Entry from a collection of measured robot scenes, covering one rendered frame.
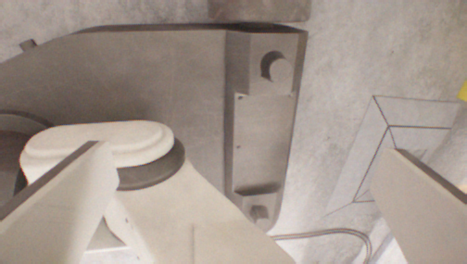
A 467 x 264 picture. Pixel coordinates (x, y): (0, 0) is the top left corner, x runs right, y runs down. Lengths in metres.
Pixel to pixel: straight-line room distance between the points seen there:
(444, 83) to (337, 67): 0.42
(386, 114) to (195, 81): 0.65
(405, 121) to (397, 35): 0.30
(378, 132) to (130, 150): 0.78
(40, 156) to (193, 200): 0.21
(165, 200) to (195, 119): 0.21
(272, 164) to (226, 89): 0.20
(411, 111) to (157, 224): 0.87
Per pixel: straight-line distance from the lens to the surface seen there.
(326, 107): 0.79
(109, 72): 0.48
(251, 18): 0.43
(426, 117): 1.05
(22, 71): 0.53
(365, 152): 0.95
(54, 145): 0.40
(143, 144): 0.35
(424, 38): 0.92
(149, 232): 0.30
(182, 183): 0.35
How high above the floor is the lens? 0.61
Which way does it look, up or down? 59 degrees down
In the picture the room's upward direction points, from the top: 159 degrees clockwise
